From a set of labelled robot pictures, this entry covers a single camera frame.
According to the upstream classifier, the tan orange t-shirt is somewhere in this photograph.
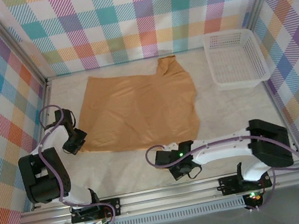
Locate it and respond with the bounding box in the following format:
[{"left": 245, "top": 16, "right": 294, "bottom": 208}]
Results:
[{"left": 69, "top": 51, "right": 206, "bottom": 161}]

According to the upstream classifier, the white plastic mesh basket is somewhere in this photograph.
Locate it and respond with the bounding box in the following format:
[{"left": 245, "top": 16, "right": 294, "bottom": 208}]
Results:
[{"left": 201, "top": 23, "right": 276, "bottom": 95}]

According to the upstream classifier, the long aluminium base rail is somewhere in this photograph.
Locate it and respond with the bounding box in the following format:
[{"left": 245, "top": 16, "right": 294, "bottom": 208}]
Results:
[{"left": 12, "top": 160, "right": 299, "bottom": 224}]

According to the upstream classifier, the slotted grey cable duct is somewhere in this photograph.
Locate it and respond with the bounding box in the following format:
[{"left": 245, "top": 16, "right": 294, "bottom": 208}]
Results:
[{"left": 83, "top": 195, "right": 248, "bottom": 224}]

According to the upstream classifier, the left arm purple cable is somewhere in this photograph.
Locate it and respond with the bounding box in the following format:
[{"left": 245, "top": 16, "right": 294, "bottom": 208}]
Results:
[{"left": 33, "top": 97, "right": 119, "bottom": 224}]

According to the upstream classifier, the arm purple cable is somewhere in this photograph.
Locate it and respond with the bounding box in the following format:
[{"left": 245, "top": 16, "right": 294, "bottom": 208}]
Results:
[
  {"left": 33, "top": 97, "right": 119, "bottom": 224},
  {"left": 143, "top": 119, "right": 299, "bottom": 224}
]

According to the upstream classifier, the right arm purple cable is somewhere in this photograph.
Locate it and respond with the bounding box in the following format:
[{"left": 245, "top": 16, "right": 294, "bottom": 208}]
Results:
[{"left": 143, "top": 119, "right": 299, "bottom": 224}]

